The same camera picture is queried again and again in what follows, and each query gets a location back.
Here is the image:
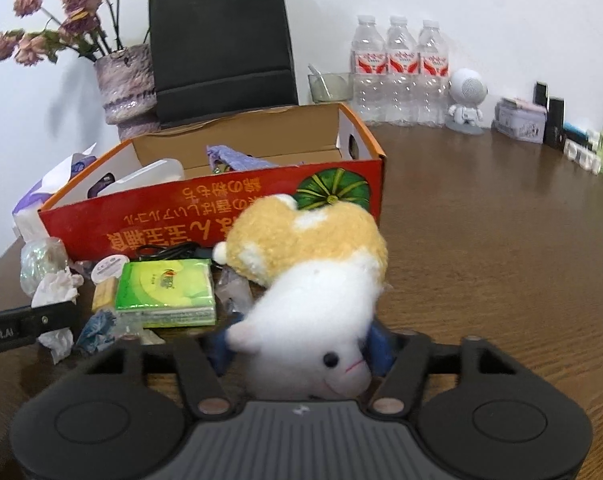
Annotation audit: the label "white plastic container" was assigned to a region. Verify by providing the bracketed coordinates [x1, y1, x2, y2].
[104, 159, 186, 196]

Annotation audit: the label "purple cloth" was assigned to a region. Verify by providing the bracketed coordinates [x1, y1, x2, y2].
[205, 144, 282, 173]

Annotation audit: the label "crumpled clear plastic wrap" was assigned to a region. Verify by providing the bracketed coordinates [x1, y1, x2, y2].
[20, 237, 72, 296]

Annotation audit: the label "white round lid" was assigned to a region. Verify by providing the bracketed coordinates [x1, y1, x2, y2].
[90, 255, 129, 283]

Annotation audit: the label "orange cardboard box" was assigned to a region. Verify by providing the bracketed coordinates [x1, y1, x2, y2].
[38, 101, 386, 263]

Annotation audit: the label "white spoon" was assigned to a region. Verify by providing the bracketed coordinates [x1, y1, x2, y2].
[308, 64, 332, 98]

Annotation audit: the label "tall black box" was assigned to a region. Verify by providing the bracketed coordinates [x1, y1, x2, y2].
[544, 96, 566, 150]

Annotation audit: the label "purple ceramic vase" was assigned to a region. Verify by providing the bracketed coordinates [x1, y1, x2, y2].
[94, 44, 162, 140]

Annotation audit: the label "white robot figurine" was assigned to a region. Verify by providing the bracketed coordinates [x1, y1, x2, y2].
[445, 67, 488, 135]

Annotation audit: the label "white crumpled tissue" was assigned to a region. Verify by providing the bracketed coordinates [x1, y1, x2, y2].
[31, 267, 84, 366]

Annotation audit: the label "small white bottle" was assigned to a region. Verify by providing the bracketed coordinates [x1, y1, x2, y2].
[565, 140, 590, 165]

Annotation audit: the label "glass cup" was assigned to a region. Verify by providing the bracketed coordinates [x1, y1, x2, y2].
[308, 72, 355, 104]

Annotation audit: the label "clear plastic wrapper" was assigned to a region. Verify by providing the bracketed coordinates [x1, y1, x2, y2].
[216, 265, 254, 316]

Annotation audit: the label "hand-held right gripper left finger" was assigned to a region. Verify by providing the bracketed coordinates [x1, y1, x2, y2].
[74, 315, 245, 417]

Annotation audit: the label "white and yellow plush toy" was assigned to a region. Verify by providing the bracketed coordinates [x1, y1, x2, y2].
[212, 192, 389, 403]

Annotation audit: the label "purple and white tissue package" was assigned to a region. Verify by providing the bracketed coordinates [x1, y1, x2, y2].
[12, 142, 99, 241]

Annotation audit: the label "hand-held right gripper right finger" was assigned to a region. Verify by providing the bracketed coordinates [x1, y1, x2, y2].
[367, 317, 519, 417]

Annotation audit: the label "black and teal box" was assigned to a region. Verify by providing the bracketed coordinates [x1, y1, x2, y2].
[563, 122, 589, 147]

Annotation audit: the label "green tissue pack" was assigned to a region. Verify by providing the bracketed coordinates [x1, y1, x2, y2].
[114, 258, 218, 330]

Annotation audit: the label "blue crumpled wrapper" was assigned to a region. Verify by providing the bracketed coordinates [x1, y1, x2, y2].
[76, 309, 119, 356]

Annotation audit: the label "black paper bag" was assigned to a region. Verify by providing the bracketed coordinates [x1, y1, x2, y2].
[148, 0, 299, 126]

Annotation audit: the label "small yellow packet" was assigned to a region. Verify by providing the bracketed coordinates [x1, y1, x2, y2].
[91, 280, 119, 312]

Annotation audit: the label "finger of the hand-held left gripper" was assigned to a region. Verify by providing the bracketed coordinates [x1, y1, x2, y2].
[24, 301, 82, 339]

